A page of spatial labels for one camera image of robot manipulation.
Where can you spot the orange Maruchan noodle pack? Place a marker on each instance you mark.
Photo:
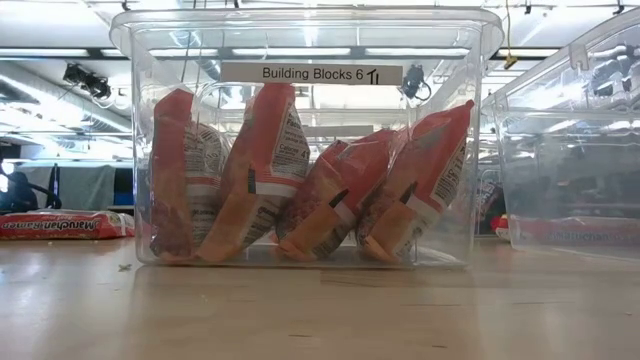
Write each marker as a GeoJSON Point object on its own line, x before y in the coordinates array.
{"type": "Point", "coordinates": [325, 200]}
{"type": "Point", "coordinates": [170, 175]}
{"type": "Point", "coordinates": [265, 150]}
{"type": "Point", "coordinates": [425, 165]}

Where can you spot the clear plastic bin with label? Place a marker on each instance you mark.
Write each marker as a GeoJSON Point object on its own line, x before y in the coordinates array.
{"type": "Point", "coordinates": [310, 74]}

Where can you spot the red white noodle pack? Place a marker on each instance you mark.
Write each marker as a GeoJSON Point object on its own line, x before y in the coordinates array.
{"type": "Point", "coordinates": [501, 227]}

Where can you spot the yellow red Maruchan ramen pack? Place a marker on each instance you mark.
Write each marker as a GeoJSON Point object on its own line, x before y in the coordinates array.
{"type": "Point", "coordinates": [575, 232]}
{"type": "Point", "coordinates": [50, 225]}

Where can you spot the black ceiling-mounted device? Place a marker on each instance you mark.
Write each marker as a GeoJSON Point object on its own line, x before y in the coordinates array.
{"type": "Point", "coordinates": [604, 90]}
{"type": "Point", "coordinates": [87, 80]}
{"type": "Point", "coordinates": [415, 80]}

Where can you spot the small noodle crumb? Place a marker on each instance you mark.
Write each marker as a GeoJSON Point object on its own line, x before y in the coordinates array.
{"type": "Point", "coordinates": [125, 267]}

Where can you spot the yellow hanging hook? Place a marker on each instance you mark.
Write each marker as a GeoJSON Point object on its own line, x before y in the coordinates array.
{"type": "Point", "coordinates": [510, 61]}

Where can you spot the grey partition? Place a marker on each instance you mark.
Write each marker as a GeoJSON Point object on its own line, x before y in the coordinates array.
{"type": "Point", "coordinates": [90, 187]}

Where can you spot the long ceiling light panel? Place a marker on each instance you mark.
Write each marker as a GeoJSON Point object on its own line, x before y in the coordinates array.
{"type": "Point", "coordinates": [525, 52]}
{"type": "Point", "coordinates": [45, 52]}

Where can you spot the black office chair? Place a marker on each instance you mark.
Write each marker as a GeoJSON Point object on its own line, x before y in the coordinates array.
{"type": "Point", "coordinates": [20, 192]}

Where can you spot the silver ceiling duct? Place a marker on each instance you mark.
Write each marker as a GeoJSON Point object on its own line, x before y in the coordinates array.
{"type": "Point", "coordinates": [60, 115]}

